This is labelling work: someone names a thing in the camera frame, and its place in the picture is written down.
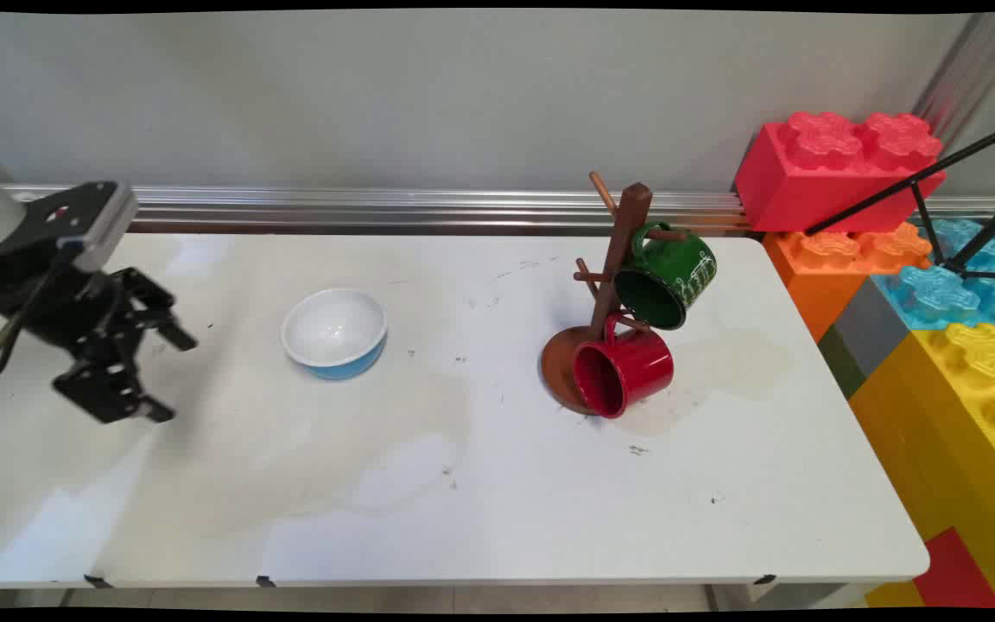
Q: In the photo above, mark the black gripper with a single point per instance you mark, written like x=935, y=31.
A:
x=66, y=302

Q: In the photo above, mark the green mug with white print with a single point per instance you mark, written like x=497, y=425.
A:
x=679, y=272

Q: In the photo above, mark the white bowl with blue outside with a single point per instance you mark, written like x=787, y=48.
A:
x=335, y=333

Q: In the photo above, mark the red mug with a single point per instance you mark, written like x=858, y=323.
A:
x=636, y=367

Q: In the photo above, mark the brown wooden mug tree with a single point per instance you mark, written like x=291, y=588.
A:
x=623, y=233

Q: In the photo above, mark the red giant building block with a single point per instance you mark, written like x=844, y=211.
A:
x=808, y=181

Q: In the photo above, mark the orange giant building block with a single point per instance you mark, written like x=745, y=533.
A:
x=826, y=268

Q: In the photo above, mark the dark green giant building block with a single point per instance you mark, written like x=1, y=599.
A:
x=841, y=363

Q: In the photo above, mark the grey giant building block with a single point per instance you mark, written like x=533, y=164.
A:
x=869, y=324

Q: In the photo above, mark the black tripod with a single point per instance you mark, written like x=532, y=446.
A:
x=895, y=192

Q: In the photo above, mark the light blue giant building block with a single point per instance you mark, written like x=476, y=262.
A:
x=947, y=294

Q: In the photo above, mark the yellow giant building block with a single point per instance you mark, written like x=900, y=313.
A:
x=947, y=415

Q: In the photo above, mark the flat red building block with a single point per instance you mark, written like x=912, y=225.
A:
x=955, y=570

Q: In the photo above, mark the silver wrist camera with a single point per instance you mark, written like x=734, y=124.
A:
x=109, y=226

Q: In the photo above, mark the aluminium rail along wall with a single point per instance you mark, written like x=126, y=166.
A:
x=377, y=207

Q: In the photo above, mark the aluminium upright post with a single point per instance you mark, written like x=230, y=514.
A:
x=964, y=69

